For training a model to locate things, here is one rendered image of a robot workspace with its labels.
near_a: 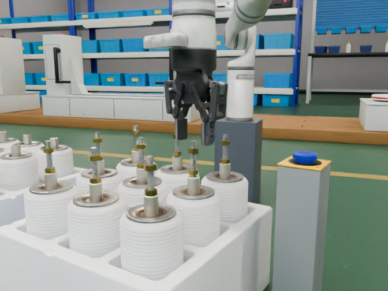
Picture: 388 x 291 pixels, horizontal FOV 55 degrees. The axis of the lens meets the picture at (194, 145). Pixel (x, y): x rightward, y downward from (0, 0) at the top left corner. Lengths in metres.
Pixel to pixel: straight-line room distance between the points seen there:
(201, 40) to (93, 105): 2.77
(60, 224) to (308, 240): 0.43
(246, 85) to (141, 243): 0.83
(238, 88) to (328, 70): 7.85
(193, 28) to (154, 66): 9.47
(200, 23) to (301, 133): 2.13
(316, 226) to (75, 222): 0.38
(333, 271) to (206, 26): 0.65
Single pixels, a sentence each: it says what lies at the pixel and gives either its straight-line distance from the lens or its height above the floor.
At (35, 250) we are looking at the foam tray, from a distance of 0.68.
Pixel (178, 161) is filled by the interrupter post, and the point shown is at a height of 0.27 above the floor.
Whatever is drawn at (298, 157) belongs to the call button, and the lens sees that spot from 0.63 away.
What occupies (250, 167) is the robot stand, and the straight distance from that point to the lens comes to 1.26.
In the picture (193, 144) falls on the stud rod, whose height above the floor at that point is 0.34.
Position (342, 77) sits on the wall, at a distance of 9.07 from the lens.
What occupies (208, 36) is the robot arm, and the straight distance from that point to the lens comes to 0.60.
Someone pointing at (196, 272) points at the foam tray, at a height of 0.17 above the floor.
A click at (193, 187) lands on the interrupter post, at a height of 0.26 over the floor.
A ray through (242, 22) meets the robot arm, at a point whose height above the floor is 0.60.
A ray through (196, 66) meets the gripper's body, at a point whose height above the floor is 0.47.
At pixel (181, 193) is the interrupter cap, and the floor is 0.25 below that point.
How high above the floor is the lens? 0.46
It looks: 11 degrees down
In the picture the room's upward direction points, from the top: straight up
